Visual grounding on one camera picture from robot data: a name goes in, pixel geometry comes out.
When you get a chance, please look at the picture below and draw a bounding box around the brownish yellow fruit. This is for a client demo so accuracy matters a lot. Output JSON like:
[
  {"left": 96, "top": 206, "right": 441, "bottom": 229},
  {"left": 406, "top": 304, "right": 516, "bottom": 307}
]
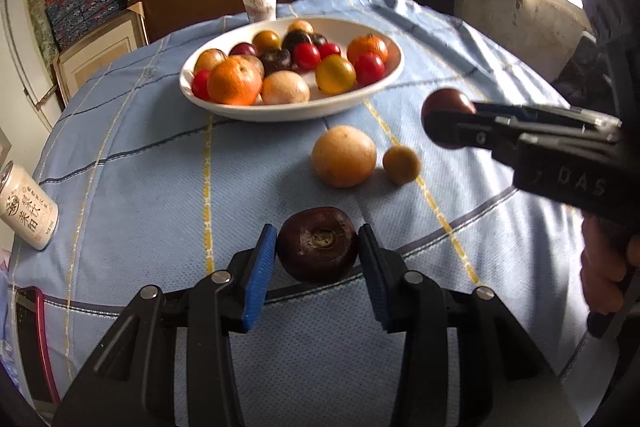
[{"left": 242, "top": 55, "right": 266, "bottom": 80}]

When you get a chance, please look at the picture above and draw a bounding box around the red-cased smartphone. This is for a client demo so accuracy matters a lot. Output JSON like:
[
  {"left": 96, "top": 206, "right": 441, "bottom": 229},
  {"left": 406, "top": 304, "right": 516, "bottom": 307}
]
[{"left": 12, "top": 286, "right": 61, "bottom": 408}]

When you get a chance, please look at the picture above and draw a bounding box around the white paper cup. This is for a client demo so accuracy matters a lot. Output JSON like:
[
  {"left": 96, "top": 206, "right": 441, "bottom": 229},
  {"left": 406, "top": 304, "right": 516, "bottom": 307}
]
[{"left": 238, "top": 0, "right": 278, "bottom": 24}]

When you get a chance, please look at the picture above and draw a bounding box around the yellow mottled passion fruit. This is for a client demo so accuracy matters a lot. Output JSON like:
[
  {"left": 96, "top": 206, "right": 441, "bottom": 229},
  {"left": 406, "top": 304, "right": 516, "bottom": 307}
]
[{"left": 193, "top": 48, "right": 228, "bottom": 75}]

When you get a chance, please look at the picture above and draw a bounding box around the marbled panel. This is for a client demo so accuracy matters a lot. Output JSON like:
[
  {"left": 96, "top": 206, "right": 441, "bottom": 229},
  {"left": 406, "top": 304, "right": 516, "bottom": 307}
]
[{"left": 22, "top": 0, "right": 61, "bottom": 68}]

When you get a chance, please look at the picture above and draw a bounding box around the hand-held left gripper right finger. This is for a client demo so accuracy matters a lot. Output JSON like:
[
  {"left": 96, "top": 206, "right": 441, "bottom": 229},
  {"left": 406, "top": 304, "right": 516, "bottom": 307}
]
[{"left": 357, "top": 223, "right": 581, "bottom": 427}]

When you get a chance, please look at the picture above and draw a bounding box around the wooden framed panel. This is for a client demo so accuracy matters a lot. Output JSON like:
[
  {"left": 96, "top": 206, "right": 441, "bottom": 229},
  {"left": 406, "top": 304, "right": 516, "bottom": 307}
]
[{"left": 52, "top": 2, "right": 151, "bottom": 105}]

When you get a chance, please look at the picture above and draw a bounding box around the large pale yellow fruit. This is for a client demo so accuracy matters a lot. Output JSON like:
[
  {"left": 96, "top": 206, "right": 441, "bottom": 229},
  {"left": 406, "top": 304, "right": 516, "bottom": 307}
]
[{"left": 311, "top": 125, "right": 377, "bottom": 188}]

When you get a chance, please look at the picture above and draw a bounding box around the yellow tomato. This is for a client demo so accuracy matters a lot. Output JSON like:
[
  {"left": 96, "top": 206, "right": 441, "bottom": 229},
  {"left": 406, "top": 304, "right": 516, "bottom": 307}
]
[
  {"left": 315, "top": 54, "right": 357, "bottom": 96},
  {"left": 251, "top": 30, "right": 282, "bottom": 55}
]

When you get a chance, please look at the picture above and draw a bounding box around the white oval plate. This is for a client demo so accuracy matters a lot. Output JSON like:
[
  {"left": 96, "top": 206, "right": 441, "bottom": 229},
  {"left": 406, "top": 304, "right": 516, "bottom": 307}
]
[{"left": 179, "top": 16, "right": 405, "bottom": 122}]

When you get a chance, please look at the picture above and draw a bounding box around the white drink can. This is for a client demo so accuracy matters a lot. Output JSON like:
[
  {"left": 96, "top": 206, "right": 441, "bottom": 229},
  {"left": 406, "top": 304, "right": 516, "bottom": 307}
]
[{"left": 0, "top": 160, "right": 60, "bottom": 251}]

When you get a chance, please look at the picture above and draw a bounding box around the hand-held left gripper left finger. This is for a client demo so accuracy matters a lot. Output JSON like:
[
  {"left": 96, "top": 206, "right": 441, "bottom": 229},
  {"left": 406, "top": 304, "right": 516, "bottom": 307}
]
[{"left": 52, "top": 223, "right": 278, "bottom": 427}]

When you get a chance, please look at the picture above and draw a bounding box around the stack of blue patterned boxes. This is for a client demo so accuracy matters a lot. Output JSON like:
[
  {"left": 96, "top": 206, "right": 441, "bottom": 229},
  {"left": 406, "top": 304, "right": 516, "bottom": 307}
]
[{"left": 42, "top": 0, "right": 128, "bottom": 50}]

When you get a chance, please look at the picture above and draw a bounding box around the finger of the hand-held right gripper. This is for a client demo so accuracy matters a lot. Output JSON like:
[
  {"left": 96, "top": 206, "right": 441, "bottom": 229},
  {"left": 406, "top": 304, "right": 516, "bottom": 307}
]
[
  {"left": 472, "top": 102, "right": 622, "bottom": 134},
  {"left": 424, "top": 108, "right": 527, "bottom": 168}
]

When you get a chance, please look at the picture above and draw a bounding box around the blue checked tablecloth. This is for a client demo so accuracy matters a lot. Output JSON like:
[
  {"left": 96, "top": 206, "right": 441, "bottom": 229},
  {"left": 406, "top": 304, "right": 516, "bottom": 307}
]
[{"left": 7, "top": 0, "right": 616, "bottom": 427}]

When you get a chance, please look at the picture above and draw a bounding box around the person's right hand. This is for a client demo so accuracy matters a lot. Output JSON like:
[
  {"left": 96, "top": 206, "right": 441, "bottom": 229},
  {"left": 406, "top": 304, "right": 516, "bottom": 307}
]
[{"left": 581, "top": 212, "right": 640, "bottom": 318}]

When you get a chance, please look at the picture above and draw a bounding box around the small brown fruit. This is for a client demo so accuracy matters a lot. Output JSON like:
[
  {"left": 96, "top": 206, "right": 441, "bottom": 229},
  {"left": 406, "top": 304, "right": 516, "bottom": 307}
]
[{"left": 382, "top": 146, "right": 421, "bottom": 185}]

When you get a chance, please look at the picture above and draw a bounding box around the black jacket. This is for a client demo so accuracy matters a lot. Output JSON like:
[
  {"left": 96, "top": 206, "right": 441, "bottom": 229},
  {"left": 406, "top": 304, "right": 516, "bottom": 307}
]
[{"left": 552, "top": 32, "right": 613, "bottom": 100}]

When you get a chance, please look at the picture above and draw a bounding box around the brownish pale fruit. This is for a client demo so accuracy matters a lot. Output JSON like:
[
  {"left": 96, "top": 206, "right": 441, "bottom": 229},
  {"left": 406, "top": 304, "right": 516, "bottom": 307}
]
[{"left": 261, "top": 71, "right": 311, "bottom": 105}]

